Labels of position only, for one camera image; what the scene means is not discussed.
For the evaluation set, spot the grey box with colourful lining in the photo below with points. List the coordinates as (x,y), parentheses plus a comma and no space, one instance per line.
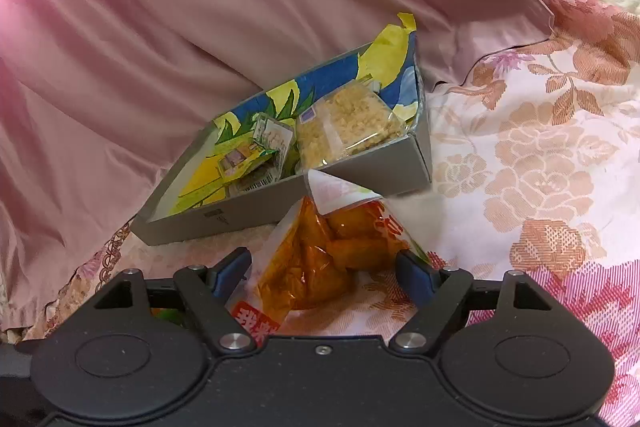
(370,167)

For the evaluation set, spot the white snack packet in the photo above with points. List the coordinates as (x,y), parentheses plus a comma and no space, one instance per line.
(272,137)

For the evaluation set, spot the clear rice crisp packet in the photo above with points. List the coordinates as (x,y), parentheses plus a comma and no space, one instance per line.
(345,122)

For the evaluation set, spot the yellow green snack packet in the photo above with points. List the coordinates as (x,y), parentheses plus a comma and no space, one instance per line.
(237,162)

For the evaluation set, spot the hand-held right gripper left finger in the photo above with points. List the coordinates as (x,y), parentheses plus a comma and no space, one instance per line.
(232,274)

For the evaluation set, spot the floral bedsheet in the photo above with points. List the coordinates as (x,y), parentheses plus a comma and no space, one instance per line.
(540,157)

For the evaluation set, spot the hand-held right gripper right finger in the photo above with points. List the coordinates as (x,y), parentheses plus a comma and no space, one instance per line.
(412,277)

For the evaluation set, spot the large pink curtain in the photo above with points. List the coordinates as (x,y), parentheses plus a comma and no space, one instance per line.
(150,32)

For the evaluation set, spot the orange snack bag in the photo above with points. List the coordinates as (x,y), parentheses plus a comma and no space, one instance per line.
(320,257)

